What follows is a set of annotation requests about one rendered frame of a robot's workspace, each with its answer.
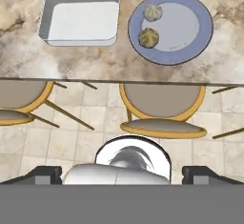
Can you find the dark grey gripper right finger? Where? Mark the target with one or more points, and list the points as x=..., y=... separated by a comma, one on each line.
x=197, y=174

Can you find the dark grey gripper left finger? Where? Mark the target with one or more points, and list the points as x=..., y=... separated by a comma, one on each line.
x=47, y=174

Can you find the white tupperware container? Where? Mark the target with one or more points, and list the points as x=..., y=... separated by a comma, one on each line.
x=81, y=19

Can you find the yellow chair with grey seat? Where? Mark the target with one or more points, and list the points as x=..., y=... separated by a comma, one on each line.
x=163, y=107
x=22, y=99

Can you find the brown dumpling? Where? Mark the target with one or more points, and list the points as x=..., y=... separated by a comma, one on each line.
x=148, y=37

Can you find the blue plate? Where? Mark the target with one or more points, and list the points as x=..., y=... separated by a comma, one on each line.
x=187, y=27

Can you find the pale dumpling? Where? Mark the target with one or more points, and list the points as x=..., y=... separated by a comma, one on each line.
x=152, y=12

